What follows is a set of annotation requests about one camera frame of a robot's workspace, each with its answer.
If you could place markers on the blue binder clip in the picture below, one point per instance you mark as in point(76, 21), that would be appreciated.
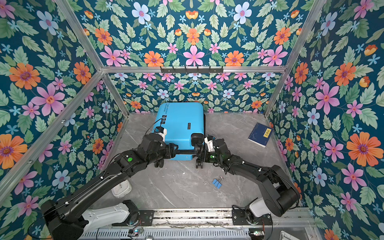
point(217, 182)

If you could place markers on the dark blue book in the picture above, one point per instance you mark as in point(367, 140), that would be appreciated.
point(261, 134)

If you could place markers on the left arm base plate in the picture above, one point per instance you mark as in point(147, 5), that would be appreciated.
point(142, 218)

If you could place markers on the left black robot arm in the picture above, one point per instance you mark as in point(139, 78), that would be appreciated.
point(64, 218)

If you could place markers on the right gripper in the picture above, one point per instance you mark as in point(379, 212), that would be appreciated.
point(205, 157)

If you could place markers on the white round device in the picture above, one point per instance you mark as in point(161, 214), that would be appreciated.
point(122, 189)

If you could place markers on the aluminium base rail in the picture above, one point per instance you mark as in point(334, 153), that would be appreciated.
point(196, 218)

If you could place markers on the blue suitcase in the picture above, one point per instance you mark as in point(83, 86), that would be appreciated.
point(181, 124)

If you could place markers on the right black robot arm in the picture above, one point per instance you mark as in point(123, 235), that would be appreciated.
point(278, 192)

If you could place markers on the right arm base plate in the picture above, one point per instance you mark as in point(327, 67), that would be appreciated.
point(242, 217)

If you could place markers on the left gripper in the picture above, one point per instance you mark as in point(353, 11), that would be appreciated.
point(172, 148)

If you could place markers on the metal hook rail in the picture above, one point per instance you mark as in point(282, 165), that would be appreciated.
point(188, 70)

